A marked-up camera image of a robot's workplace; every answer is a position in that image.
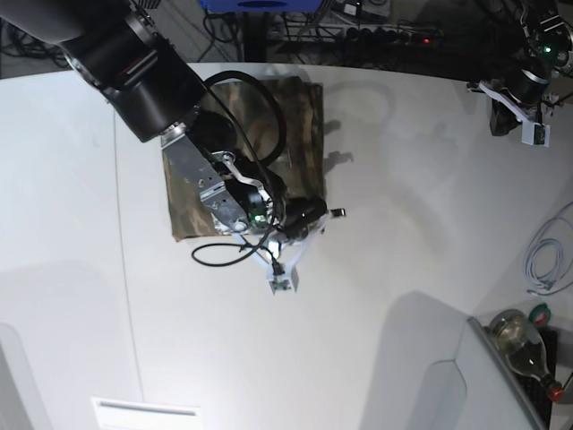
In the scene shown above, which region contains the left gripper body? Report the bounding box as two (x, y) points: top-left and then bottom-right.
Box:
(466, 66), (557, 146)

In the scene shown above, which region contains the green tape roll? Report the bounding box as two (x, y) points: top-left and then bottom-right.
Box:
(528, 303), (552, 329)

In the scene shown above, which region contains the blue box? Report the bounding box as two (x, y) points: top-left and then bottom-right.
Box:
(200, 0), (322, 13)

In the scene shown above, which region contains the camouflage t-shirt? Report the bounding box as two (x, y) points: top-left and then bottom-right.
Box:
(161, 71), (327, 241)

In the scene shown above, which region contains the white coiled cable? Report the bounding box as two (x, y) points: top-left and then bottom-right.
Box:
(523, 218), (573, 296)

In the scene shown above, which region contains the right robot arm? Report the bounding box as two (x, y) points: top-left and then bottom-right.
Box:
(1, 1), (344, 293)

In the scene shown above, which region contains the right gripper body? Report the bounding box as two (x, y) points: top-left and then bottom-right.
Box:
(253, 197), (346, 295)

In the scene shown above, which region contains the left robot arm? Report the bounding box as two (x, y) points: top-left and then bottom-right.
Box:
(467, 1), (572, 147)

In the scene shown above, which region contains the clear plastic bottle red cap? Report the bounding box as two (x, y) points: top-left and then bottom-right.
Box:
(489, 309), (564, 402)

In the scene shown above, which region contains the black power strip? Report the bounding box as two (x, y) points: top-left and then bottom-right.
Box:
(268, 21), (445, 46)

